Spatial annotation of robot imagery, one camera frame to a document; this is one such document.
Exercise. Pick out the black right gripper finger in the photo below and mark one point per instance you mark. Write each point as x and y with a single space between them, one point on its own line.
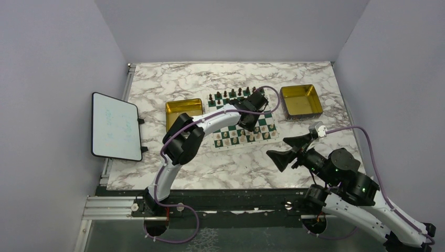
282 159
299 142

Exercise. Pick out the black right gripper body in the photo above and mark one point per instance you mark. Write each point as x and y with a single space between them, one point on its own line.
314 161

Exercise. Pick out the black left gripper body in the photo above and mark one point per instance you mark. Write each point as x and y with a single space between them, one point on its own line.
251 124

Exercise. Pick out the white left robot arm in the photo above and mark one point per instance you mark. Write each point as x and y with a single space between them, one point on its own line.
183 140

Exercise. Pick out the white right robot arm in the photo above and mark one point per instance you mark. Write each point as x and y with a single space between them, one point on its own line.
352 196

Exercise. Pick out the gold tin with white pieces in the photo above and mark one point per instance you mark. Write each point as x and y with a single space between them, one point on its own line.
193 107

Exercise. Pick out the empty gold tin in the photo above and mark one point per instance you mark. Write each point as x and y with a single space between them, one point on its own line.
300 102

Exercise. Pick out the small whiteboard with black frame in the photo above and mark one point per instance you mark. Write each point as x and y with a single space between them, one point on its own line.
115 129

